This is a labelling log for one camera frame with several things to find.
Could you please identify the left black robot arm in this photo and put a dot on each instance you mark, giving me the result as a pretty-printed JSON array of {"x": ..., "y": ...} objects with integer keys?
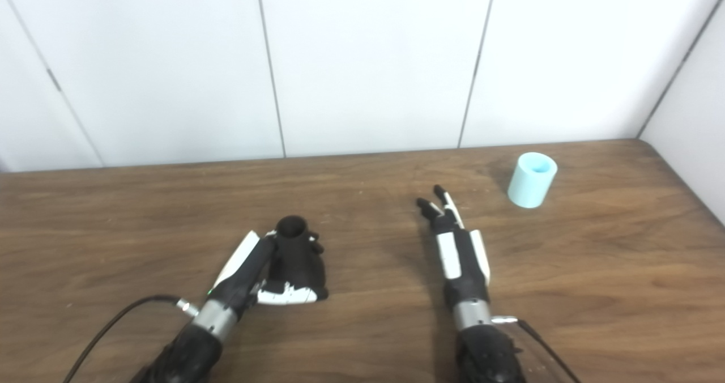
[{"x": 187, "y": 349}]

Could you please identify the black flared nozzle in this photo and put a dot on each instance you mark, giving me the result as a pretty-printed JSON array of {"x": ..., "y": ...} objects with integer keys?
[{"x": 297, "y": 264}]

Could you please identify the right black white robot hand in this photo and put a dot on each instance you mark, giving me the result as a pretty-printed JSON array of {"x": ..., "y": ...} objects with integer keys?
[{"x": 461, "y": 264}]

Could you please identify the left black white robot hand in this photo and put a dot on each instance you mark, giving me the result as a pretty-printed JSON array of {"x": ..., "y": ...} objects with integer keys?
[{"x": 243, "y": 275}]

